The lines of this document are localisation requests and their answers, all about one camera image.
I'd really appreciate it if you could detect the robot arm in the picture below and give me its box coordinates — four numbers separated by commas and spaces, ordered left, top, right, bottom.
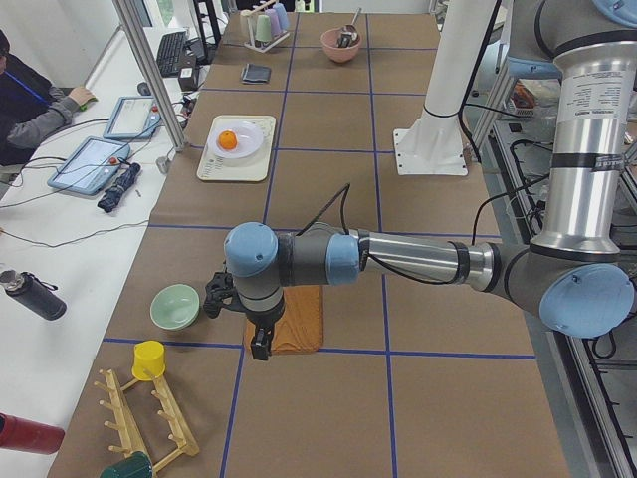
203, 1, 636, 360

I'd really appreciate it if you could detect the folded dark blue umbrella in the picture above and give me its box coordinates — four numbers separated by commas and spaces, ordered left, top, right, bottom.
98, 163, 141, 213

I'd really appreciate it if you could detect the teach pendant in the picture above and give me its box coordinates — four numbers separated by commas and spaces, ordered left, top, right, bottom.
103, 96, 161, 140
47, 136, 130, 196

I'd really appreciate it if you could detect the white round plate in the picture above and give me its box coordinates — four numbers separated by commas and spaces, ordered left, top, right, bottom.
206, 120, 264, 159

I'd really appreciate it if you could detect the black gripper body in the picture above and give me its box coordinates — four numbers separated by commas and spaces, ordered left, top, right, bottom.
205, 272, 285, 329

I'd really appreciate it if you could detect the aluminium frame post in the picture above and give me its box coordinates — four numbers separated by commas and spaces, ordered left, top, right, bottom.
112, 0, 186, 152

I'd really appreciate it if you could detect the person's hand on mouse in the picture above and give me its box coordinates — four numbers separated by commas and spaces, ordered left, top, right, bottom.
68, 86, 97, 111

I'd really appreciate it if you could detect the black keyboard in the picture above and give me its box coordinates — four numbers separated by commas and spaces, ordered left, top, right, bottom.
155, 31, 187, 78

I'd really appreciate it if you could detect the dark green cup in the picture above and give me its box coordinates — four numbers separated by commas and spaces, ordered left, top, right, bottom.
100, 451, 153, 478

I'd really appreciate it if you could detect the orange mandarin fruit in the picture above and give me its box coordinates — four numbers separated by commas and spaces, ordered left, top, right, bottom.
217, 129, 238, 150

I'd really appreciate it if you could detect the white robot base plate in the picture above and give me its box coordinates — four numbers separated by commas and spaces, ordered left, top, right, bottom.
392, 126, 468, 176

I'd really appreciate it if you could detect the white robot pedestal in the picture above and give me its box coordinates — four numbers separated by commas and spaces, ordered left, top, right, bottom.
417, 0, 504, 150

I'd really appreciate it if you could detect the mint green bowl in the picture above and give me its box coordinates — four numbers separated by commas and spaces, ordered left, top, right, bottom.
150, 284, 200, 331

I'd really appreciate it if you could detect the lower teach pendant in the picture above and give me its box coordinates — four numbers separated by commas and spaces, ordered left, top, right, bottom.
47, 136, 130, 196

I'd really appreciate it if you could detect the brown wooden tray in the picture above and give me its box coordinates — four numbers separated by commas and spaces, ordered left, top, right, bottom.
243, 286, 323, 358

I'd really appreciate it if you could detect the yellow plastic cup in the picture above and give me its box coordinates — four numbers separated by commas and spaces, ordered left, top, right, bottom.
131, 341, 166, 381

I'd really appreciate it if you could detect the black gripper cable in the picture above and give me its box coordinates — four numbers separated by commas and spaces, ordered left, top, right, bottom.
296, 182, 489, 286

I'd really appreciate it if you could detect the seated person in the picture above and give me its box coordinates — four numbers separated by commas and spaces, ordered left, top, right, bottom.
1, 35, 80, 166

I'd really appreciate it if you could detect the red bottle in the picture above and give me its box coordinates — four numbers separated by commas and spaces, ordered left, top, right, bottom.
1, 413, 65, 455

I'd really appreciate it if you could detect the green pastel cup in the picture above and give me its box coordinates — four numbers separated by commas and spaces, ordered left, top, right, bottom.
255, 14, 272, 44

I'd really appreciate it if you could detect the white bear tray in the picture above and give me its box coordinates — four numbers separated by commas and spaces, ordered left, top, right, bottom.
196, 115, 277, 182

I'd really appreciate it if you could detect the upper teach pendant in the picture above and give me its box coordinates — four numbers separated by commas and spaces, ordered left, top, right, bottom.
103, 96, 161, 140

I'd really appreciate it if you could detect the pink bowl with ice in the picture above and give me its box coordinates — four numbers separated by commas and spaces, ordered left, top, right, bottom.
320, 28, 361, 64

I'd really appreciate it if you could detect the light wooden rack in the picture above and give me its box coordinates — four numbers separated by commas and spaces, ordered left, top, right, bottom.
94, 368, 200, 477

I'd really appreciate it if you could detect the wooden rack handle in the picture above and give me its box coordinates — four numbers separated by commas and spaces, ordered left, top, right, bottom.
239, 0, 278, 15

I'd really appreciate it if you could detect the purple pastel cup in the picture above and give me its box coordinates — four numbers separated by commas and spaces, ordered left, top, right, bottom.
264, 8, 282, 37

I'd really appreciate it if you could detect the grey folded cloth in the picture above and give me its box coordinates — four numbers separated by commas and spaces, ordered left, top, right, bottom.
241, 64, 272, 85

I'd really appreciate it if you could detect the black bottle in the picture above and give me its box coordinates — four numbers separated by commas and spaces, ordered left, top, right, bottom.
1, 270, 67, 321

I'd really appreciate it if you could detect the white wire cup rack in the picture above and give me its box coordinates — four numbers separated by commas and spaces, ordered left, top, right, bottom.
243, 31, 291, 53

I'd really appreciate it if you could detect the blue pastel cup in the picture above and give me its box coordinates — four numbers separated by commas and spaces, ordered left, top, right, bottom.
273, 3, 290, 30

